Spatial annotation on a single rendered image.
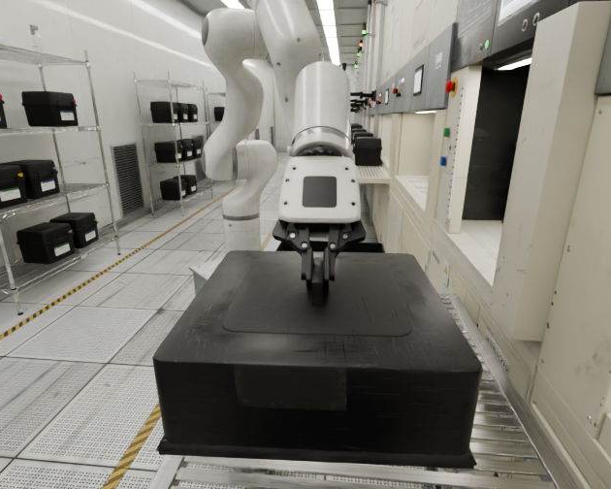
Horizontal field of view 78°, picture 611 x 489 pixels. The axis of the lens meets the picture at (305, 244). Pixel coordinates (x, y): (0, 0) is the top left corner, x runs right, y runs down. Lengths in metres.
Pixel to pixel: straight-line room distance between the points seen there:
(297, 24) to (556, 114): 0.41
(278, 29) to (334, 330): 0.48
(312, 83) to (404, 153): 2.33
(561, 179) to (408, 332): 0.42
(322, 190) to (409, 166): 2.44
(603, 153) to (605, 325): 0.24
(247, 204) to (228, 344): 0.86
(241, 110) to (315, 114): 0.53
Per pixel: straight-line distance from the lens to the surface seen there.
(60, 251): 3.55
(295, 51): 0.67
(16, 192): 3.26
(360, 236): 0.47
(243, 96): 1.02
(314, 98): 0.56
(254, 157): 1.18
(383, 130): 4.36
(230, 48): 0.95
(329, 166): 0.50
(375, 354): 0.35
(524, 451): 0.75
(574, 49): 0.71
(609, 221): 0.66
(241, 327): 0.39
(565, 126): 0.71
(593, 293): 0.69
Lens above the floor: 1.25
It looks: 19 degrees down
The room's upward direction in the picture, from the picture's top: straight up
